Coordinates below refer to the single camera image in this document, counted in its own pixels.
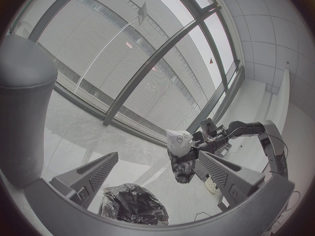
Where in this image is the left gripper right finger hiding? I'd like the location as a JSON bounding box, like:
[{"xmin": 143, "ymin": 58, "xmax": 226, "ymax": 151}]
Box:
[{"xmin": 198, "ymin": 150, "xmax": 266, "ymax": 209}]

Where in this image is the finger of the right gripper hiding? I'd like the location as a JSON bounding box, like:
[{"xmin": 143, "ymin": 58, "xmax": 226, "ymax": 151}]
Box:
[{"xmin": 181, "ymin": 149, "xmax": 199, "ymax": 161}]

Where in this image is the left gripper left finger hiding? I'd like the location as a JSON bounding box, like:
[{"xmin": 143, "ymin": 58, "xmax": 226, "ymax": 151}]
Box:
[{"xmin": 49, "ymin": 152, "xmax": 119, "ymax": 209}]

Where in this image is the black plastic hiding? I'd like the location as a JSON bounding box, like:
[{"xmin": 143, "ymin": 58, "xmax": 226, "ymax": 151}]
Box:
[{"xmin": 168, "ymin": 149, "xmax": 197, "ymax": 184}]

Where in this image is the white printed plastic wrapper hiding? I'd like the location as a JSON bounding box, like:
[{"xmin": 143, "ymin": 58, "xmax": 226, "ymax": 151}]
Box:
[{"xmin": 165, "ymin": 129, "xmax": 195, "ymax": 158}]

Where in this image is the black plastic bag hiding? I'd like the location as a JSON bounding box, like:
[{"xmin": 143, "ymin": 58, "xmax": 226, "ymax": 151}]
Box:
[{"xmin": 98, "ymin": 183, "xmax": 170, "ymax": 226}]

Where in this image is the white perforated basket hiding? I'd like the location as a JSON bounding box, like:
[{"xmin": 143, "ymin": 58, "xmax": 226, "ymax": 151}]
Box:
[{"xmin": 205, "ymin": 176, "xmax": 221, "ymax": 194}]

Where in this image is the window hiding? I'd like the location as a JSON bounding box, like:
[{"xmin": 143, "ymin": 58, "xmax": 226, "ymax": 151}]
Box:
[{"xmin": 7, "ymin": 0, "xmax": 246, "ymax": 149}]

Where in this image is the dark grey round chair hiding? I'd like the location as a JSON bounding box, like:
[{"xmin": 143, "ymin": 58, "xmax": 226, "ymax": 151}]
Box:
[{"xmin": 0, "ymin": 34, "xmax": 58, "ymax": 189}]

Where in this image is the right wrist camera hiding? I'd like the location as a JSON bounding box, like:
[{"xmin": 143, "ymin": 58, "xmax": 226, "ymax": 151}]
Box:
[{"xmin": 191, "ymin": 131, "xmax": 205, "ymax": 143}]

